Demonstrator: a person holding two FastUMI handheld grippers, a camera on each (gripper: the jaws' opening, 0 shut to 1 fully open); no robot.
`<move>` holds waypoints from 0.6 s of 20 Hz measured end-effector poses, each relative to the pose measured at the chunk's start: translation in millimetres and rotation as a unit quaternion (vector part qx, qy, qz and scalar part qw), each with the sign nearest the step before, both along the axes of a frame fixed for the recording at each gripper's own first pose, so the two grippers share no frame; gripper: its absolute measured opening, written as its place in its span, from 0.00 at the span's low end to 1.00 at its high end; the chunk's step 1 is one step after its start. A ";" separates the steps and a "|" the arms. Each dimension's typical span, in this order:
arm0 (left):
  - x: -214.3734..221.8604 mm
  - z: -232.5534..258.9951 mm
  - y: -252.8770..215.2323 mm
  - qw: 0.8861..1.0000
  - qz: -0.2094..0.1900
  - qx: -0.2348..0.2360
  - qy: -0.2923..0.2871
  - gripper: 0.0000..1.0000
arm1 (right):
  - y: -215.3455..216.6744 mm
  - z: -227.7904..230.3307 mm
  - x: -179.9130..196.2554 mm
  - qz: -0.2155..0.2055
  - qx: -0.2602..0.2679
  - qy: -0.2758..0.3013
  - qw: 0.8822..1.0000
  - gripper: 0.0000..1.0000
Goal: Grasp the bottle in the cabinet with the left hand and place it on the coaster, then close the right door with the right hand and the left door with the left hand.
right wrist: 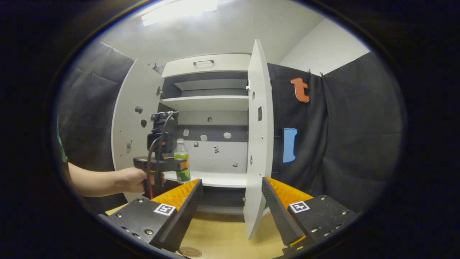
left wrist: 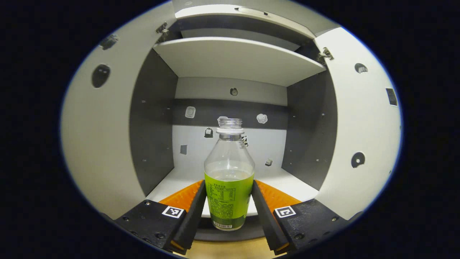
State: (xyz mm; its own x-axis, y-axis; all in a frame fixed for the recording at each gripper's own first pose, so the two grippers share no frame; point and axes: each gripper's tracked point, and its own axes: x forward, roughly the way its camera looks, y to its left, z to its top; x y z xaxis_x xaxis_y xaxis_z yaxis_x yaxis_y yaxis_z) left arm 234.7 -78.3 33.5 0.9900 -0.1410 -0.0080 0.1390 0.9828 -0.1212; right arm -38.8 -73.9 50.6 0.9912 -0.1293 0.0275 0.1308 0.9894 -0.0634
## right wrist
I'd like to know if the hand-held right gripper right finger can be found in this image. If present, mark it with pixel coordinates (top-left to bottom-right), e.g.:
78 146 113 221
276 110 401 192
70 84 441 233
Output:
261 176 358 251

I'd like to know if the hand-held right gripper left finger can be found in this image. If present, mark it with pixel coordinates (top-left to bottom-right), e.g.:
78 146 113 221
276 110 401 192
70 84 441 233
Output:
107 178 204 253

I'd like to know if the green label plastic bottle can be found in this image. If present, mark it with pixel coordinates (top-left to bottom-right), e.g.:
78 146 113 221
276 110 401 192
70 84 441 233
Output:
174 138 191 182

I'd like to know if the round brown coaster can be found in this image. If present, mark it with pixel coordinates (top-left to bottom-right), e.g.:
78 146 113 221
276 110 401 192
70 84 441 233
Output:
180 246 202 258

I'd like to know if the white cabinet door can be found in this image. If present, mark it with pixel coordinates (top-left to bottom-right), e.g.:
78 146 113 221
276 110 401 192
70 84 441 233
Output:
111 59 165 203
243 39 274 240

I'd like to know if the white cabinet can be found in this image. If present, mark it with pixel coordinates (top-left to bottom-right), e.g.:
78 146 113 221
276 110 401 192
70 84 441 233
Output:
157 53 252 215

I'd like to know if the black cable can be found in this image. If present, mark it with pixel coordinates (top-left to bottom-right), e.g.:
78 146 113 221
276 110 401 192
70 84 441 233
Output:
157 113 174 196

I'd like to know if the red cable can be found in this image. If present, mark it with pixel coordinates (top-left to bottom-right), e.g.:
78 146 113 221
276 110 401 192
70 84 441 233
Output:
146 136 163 199

